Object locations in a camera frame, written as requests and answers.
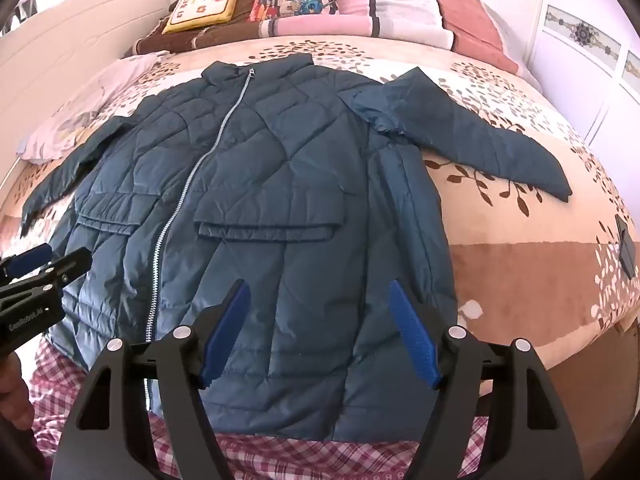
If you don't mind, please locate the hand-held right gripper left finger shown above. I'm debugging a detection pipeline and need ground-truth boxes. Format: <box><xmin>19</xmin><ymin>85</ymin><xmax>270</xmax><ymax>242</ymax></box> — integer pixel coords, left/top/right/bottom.
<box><xmin>50</xmin><ymin>279</ymin><xmax>251</xmax><ymax>480</ymax></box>

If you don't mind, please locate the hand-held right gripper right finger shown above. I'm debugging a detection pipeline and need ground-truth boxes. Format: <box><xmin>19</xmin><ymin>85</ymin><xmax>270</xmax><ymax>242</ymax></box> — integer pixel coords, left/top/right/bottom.
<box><xmin>387</xmin><ymin>279</ymin><xmax>586</xmax><ymax>480</ymax></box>

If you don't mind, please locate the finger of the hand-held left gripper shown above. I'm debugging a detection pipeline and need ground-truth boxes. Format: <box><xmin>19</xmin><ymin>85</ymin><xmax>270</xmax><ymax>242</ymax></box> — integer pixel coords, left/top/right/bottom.
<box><xmin>0</xmin><ymin>243</ymin><xmax>54</xmax><ymax>279</ymax></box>
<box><xmin>0</xmin><ymin>247</ymin><xmax>94</xmax><ymax>297</ymax></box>

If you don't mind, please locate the blue quilted jacket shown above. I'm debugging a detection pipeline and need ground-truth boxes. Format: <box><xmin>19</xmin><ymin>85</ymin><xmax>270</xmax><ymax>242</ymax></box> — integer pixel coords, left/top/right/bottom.
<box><xmin>21</xmin><ymin>54</ymin><xmax>573</xmax><ymax>445</ymax></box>

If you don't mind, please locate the person's left hand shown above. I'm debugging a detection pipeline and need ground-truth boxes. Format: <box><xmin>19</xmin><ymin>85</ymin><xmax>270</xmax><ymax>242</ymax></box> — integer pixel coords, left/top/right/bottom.
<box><xmin>0</xmin><ymin>347</ymin><xmax>35</xmax><ymax>431</ymax></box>

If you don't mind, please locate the person's pink plaid clothing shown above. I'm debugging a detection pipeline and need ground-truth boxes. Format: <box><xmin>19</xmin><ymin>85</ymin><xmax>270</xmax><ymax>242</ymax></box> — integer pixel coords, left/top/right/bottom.
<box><xmin>27</xmin><ymin>337</ymin><xmax>488</xmax><ymax>480</ymax></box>

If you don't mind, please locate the bed with leaf-pattern blanket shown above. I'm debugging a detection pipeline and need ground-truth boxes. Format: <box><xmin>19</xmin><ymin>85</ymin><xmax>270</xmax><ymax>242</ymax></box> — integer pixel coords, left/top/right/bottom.
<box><xmin>0</xmin><ymin>35</ymin><xmax>640</xmax><ymax>391</ymax></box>

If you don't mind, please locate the lilac floral pillow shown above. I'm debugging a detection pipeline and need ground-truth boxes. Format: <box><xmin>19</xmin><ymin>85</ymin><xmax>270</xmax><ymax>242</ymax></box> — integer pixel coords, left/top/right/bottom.
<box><xmin>20</xmin><ymin>51</ymin><xmax>171</xmax><ymax>163</ymax></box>

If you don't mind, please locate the dark flat object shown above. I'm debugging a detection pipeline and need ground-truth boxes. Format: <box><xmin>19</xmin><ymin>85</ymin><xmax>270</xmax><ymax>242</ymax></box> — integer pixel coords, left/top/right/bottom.
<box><xmin>614</xmin><ymin>215</ymin><xmax>637</xmax><ymax>281</ymax></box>

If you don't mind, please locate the white headboard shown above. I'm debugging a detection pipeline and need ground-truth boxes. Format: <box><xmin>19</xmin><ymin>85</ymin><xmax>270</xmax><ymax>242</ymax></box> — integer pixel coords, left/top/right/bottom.
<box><xmin>0</xmin><ymin>0</ymin><xmax>176</xmax><ymax>196</ymax></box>

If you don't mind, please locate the brown striped folded quilt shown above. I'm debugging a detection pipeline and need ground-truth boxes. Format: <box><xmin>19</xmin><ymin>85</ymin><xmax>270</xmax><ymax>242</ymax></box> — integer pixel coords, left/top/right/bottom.
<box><xmin>131</xmin><ymin>0</ymin><xmax>281</xmax><ymax>57</ymax></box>

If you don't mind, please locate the yellow flower cushion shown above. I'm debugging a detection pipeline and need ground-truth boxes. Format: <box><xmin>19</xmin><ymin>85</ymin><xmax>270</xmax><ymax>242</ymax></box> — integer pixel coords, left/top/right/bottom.
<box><xmin>161</xmin><ymin>0</ymin><xmax>244</xmax><ymax>35</ymax></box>

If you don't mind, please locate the white ornamented wardrobe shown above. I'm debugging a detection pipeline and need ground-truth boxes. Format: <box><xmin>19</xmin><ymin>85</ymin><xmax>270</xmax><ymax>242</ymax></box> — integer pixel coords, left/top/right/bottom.
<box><xmin>527</xmin><ymin>0</ymin><xmax>640</xmax><ymax>171</ymax></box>

